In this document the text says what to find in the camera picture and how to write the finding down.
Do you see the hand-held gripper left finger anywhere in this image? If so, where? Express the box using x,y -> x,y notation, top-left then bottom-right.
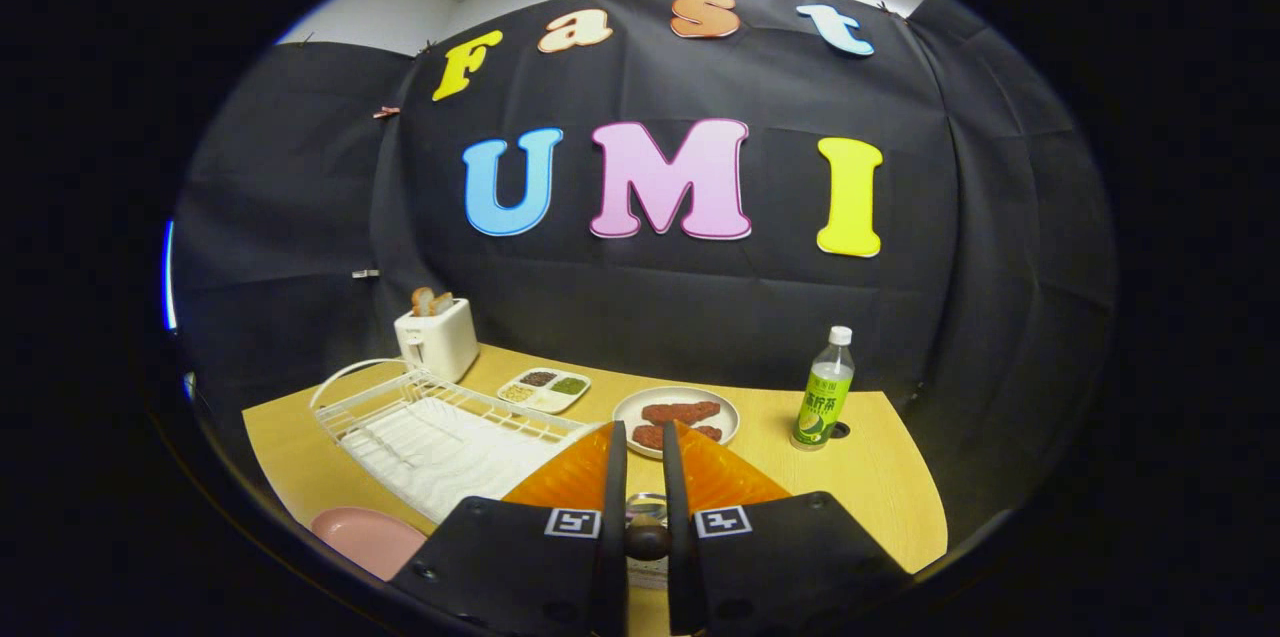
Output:
388,420 -> 629,636

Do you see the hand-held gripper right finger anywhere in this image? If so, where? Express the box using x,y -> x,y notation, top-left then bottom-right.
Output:
662,420 -> 913,636

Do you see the wooden handled spoon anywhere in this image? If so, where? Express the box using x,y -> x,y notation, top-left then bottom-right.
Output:
624,520 -> 673,563

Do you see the metal wire basket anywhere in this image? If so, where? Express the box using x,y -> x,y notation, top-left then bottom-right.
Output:
626,491 -> 669,590

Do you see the white wire dish rack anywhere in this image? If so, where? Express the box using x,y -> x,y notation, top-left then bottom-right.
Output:
310,358 -> 601,524

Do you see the round white plate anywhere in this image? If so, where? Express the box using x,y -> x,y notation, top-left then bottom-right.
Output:
612,386 -> 741,461

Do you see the white sectioned condiment dish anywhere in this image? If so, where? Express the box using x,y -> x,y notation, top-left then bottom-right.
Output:
497,368 -> 592,415

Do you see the brown meat piece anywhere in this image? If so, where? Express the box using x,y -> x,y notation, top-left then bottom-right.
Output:
631,424 -> 724,451
641,401 -> 723,426

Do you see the clear bottle green label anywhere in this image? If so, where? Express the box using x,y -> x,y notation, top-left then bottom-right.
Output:
790,325 -> 857,451

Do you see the white toaster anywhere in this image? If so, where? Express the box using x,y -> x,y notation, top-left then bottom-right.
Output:
394,298 -> 480,384

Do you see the black backdrop cloth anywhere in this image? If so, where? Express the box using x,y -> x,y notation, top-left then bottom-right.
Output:
170,0 -> 1116,558

